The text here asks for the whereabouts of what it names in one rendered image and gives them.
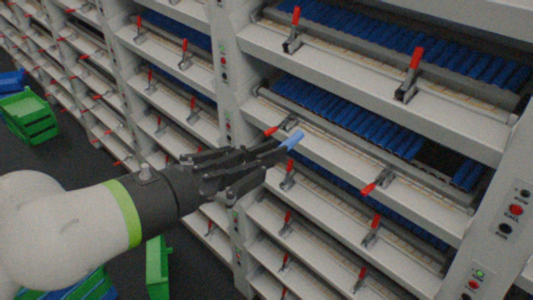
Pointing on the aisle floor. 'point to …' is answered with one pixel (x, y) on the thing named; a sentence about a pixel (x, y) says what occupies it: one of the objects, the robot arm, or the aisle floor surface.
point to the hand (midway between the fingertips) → (266, 155)
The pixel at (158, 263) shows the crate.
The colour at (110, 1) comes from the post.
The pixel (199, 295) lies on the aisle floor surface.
